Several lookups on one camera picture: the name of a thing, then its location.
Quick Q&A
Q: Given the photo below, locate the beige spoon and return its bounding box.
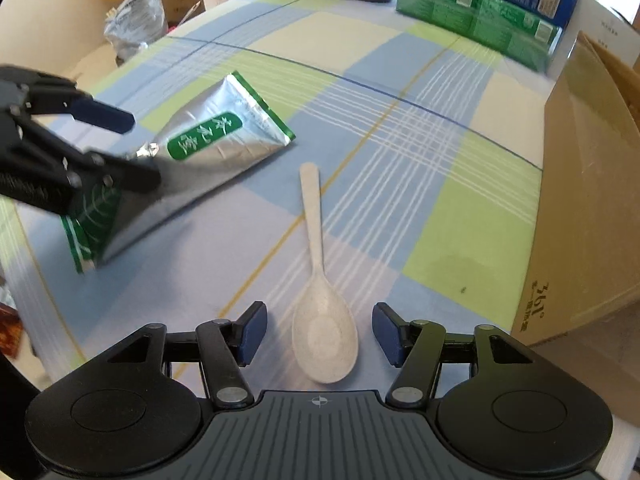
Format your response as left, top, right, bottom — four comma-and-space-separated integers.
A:
291, 162, 359, 385

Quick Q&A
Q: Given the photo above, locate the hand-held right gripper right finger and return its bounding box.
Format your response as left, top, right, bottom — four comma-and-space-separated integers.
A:
372, 302, 556, 408

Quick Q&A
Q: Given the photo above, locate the green leaf foil pouch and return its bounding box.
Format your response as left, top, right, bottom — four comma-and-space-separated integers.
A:
61, 160, 241, 275

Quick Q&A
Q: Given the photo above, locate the silver pouch with green label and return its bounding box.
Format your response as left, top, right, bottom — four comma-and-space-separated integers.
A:
135, 71, 297, 181

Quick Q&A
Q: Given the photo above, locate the cardboard box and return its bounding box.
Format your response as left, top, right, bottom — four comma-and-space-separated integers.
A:
510, 30, 640, 348

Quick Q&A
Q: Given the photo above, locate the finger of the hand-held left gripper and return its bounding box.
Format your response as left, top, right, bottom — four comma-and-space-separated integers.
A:
22, 77, 137, 134
15, 117, 162, 193

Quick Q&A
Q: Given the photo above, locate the large white box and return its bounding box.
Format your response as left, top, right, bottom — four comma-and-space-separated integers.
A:
547, 0, 640, 81

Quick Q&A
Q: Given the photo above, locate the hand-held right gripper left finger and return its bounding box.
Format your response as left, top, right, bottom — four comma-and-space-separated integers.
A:
85, 301, 268, 408

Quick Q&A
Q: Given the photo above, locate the green box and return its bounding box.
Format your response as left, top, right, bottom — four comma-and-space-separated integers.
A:
395, 0, 563, 73

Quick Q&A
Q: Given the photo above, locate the grey printed plastic bag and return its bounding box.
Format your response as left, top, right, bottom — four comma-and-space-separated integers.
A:
104, 0, 166, 66

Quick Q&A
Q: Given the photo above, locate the desktop with checked tablecloth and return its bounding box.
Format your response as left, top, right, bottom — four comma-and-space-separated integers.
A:
0, 0, 566, 396

